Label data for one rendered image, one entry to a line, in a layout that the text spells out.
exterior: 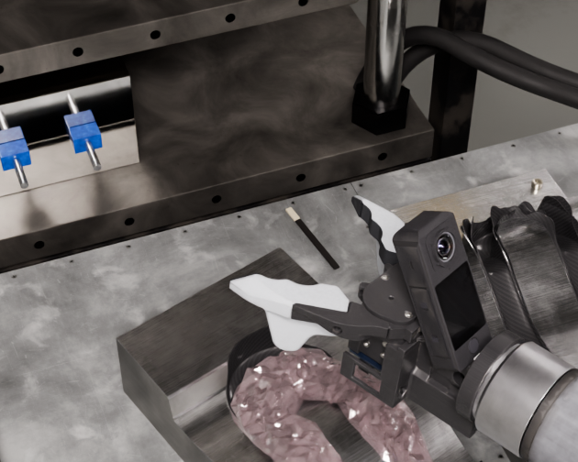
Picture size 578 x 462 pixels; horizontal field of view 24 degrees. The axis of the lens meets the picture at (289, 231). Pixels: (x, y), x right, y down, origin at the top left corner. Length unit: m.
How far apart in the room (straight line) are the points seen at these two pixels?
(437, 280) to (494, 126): 2.45
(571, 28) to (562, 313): 2.03
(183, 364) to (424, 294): 0.76
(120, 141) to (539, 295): 0.69
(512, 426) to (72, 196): 1.23
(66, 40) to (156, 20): 0.13
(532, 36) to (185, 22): 1.84
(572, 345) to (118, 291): 0.63
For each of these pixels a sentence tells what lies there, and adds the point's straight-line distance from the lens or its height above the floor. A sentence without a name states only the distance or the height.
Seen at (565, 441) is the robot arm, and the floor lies 1.46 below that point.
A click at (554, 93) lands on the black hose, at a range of 2.07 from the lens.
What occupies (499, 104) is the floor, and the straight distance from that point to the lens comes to 3.45.
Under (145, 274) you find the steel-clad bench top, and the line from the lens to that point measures 1.91.
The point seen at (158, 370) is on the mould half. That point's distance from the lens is 1.66.
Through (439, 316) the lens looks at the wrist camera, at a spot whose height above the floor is 1.49.
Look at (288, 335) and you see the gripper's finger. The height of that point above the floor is 1.43.
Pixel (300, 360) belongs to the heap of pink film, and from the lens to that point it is 1.67.
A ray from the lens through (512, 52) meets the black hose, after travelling 2.15.
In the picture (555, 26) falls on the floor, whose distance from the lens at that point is 3.73.
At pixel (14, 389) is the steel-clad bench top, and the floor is 0.80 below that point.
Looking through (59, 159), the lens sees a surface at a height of 0.83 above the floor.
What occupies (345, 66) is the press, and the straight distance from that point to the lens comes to 2.27.
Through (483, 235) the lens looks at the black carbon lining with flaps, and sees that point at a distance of 1.87.
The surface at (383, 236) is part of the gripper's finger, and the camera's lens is 1.04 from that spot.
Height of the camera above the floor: 2.21
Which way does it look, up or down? 46 degrees down
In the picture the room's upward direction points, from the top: straight up
